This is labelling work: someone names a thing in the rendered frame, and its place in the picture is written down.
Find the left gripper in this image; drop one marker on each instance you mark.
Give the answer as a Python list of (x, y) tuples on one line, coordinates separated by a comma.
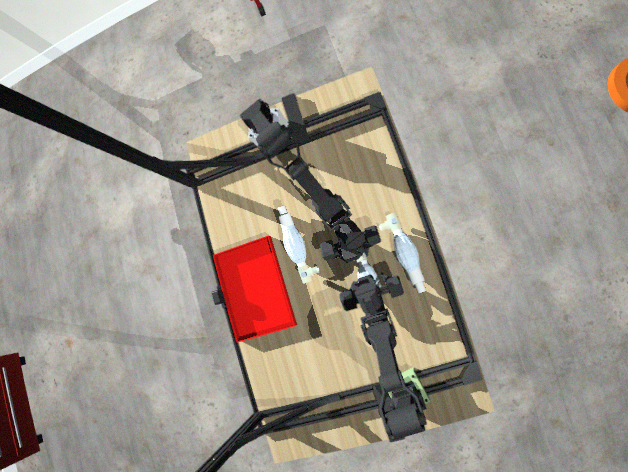
[(330, 250)]

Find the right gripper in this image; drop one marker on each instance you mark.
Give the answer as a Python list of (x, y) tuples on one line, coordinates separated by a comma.
[(348, 299)]

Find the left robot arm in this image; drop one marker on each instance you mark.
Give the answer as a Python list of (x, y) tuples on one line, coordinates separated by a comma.
[(272, 139)]

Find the red tray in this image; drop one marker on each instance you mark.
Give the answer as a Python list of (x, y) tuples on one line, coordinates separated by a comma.
[(252, 289)]

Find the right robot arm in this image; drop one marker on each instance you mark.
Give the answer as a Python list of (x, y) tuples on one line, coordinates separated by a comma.
[(410, 419)]

